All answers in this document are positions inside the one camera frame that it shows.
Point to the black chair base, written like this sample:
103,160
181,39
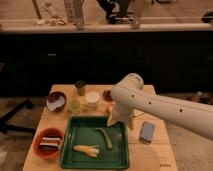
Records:
5,127

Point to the striped sponge in bowl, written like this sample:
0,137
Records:
50,142

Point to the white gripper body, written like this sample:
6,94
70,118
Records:
125,116

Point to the green plastic tray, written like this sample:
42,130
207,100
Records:
112,143

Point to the orange fruit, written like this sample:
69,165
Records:
109,109

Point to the blue sponge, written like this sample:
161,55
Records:
147,131

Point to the green plastic cup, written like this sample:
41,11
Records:
74,107

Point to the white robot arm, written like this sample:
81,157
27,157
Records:
128,95

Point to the orange bowl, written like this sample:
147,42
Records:
45,153

